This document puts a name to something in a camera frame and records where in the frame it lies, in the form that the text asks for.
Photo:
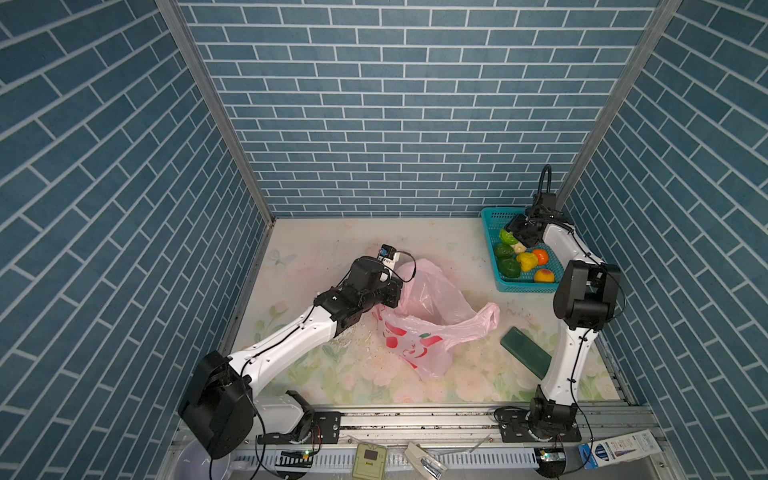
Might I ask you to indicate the green pepper fruit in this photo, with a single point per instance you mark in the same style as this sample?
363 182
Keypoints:
509 268

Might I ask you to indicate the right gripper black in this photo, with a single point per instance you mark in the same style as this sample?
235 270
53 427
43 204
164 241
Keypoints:
514 225

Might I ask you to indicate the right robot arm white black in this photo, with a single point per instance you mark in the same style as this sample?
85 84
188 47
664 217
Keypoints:
584 302

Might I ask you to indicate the green digital timer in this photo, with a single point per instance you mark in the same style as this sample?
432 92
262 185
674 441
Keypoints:
370 462

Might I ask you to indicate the aluminium rail frame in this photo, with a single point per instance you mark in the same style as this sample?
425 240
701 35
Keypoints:
464 438

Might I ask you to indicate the white blue cardboard box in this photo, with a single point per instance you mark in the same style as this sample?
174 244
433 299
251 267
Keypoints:
619 449

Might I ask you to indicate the orange fruit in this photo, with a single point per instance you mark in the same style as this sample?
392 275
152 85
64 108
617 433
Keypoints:
542 256

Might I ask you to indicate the pale peach fruit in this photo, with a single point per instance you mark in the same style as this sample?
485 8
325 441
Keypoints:
519 247

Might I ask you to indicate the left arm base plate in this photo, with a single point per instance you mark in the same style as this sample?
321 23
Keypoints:
324 427

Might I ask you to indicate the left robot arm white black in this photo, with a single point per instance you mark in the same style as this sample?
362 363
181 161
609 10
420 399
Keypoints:
222 404

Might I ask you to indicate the silver metal clip tool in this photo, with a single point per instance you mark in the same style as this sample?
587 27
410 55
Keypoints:
428 466

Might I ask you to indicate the white round bowl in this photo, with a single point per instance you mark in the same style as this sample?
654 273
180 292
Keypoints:
194 463

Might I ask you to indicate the dark green rectangular block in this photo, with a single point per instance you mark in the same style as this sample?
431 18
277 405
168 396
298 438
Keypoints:
527 352

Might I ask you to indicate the pink plastic bag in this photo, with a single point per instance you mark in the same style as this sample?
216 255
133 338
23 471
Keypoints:
432 317

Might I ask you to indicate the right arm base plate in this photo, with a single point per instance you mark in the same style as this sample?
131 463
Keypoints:
516 426

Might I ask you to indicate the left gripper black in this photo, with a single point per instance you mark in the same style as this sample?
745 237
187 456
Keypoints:
394 285

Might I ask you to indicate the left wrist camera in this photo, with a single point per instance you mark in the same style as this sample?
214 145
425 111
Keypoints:
388 256

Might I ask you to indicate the teal plastic basket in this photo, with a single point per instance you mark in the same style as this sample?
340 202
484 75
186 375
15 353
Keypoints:
494 219

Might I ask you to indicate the peach red yellow fruit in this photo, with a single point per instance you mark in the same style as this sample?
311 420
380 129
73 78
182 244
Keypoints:
544 276

